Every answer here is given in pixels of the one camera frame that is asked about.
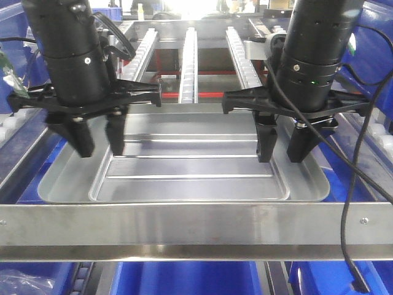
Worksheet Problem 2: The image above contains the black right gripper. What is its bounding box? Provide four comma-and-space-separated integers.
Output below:
222, 86, 370, 163

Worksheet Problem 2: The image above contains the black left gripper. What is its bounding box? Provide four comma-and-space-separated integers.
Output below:
7, 79, 161, 157

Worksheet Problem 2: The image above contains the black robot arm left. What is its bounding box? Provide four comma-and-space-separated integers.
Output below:
7, 1, 161, 157

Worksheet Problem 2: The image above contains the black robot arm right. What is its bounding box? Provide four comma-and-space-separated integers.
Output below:
222, 1, 369, 163

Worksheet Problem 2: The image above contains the large silver metal tray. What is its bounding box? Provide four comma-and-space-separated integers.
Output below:
38, 103, 330, 204

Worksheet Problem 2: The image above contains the left-centre white roller track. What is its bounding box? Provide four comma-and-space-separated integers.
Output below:
120, 28, 158, 82

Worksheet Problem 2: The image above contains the right-centre white roller track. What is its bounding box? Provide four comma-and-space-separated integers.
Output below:
226, 26, 262, 89

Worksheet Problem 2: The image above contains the centre white roller track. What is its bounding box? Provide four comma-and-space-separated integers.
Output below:
178, 27, 198, 104

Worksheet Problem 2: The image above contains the blue bin upper right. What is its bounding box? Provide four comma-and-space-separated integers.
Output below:
333, 1, 392, 99

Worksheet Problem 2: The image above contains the blue bin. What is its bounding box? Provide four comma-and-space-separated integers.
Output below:
285, 261, 392, 294
0, 0, 50, 116
1, 262, 79, 294
333, 1, 392, 99
110, 261, 263, 294

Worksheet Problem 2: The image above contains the blue bin upper left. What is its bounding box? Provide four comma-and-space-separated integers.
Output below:
0, 0, 50, 116

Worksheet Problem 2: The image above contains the lower roller track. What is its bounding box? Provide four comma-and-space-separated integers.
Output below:
70, 262, 93, 295

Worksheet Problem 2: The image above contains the blue bin lower right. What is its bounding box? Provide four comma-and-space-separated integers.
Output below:
285, 261, 392, 294

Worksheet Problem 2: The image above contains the blue bin lower left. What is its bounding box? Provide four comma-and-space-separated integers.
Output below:
1, 262, 79, 294

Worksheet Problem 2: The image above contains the blue bin lower centre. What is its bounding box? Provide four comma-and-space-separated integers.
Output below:
110, 261, 263, 294

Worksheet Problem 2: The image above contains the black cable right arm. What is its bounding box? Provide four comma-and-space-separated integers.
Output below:
263, 24, 393, 293

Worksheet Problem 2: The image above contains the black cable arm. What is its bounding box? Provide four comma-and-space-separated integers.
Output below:
263, 24, 393, 293
90, 11, 136, 61

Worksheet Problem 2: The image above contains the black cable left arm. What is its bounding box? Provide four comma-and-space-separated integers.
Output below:
90, 11, 136, 61

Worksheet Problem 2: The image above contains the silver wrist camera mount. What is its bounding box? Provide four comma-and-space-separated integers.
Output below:
243, 31, 287, 60

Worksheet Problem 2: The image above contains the steel rack front rail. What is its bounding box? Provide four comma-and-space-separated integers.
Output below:
0, 201, 393, 262

